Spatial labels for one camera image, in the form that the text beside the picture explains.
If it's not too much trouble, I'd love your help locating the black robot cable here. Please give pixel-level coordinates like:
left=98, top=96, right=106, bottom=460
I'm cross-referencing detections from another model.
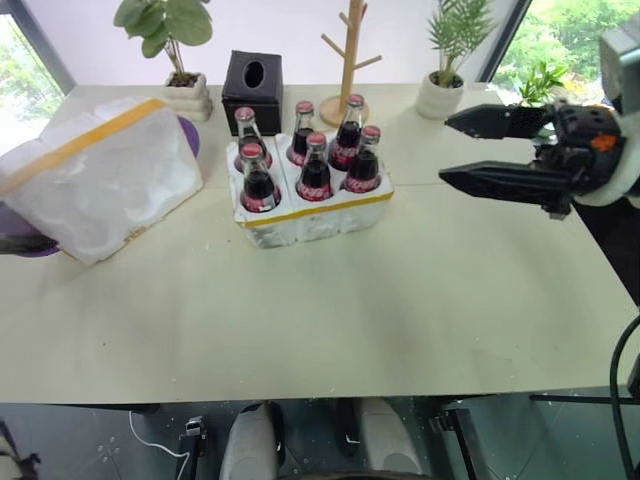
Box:
left=606, top=313, right=640, bottom=480

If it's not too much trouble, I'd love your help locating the small green leafy plant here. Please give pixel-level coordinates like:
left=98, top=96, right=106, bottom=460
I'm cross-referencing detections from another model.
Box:
left=516, top=59, right=572, bottom=109

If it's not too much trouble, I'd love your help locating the white foam bottle crate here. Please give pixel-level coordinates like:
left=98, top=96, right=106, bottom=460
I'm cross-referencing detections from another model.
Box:
left=225, top=131, right=396, bottom=250

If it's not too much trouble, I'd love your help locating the white foam box yellow tape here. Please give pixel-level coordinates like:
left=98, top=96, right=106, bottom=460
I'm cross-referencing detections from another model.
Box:
left=0, top=96, right=206, bottom=267

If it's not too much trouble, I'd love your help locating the black table leg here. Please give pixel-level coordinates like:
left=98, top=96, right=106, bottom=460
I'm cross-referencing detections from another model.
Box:
left=428, top=406, right=485, bottom=480
left=178, top=414, right=209, bottom=480

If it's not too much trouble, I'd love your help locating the black tissue box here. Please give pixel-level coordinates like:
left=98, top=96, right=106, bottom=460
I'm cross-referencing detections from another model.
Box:
left=220, top=49, right=285, bottom=138

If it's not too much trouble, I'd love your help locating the palm plant white pot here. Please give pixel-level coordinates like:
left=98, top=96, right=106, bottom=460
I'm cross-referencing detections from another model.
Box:
left=415, top=0, right=497, bottom=121

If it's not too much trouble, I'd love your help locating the glass cola bottle red cap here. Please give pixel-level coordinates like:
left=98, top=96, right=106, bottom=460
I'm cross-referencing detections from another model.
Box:
left=341, top=124, right=384, bottom=195
left=238, top=141, right=283, bottom=214
left=326, top=93, right=366, bottom=173
left=294, top=130, right=334, bottom=203
left=286, top=99, right=317, bottom=168
left=233, top=106, right=274, bottom=171

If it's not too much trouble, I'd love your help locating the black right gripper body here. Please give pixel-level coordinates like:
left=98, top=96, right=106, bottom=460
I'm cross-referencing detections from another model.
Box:
left=533, top=102, right=627, bottom=195

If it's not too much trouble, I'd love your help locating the dark window frame post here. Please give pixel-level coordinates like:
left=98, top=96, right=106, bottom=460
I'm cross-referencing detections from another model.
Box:
left=478, top=0, right=535, bottom=85
left=0, top=0, right=77, bottom=97

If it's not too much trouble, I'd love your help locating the purple round plate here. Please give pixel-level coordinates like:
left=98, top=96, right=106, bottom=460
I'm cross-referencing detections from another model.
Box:
left=0, top=116, right=203, bottom=260

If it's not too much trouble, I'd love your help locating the round-leaf plant white ribbed pot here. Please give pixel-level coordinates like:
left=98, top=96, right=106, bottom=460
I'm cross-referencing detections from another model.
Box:
left=113, top=0, right=215, bottom=124

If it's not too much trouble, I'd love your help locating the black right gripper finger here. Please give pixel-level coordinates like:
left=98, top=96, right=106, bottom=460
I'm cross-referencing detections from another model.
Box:
left=443, top=103, right=557, bottom=142
left=437, top=159, right=577, bottom=221

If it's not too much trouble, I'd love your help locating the wooden branch stand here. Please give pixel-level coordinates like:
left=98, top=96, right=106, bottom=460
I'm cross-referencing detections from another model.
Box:
left=319, top=0, right=384, bottom=128

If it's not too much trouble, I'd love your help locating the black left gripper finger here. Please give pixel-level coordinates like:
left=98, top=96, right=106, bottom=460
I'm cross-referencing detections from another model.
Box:
left=0, top=234, right=61, bottom=256

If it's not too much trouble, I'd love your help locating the white thin cable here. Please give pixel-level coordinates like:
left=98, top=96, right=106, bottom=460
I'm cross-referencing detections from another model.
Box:
left=128, top=409, right=185, bottom=459

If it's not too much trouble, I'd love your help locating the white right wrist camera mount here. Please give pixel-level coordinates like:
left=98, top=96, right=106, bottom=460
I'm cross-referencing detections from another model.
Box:
left=572, top=24, right=640, bottom=208

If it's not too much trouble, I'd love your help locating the grey rounded shape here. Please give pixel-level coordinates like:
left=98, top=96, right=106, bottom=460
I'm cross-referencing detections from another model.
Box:
left=218, top=399, right=282, bottom=480
left=357, top=396, right=424, bottom=480

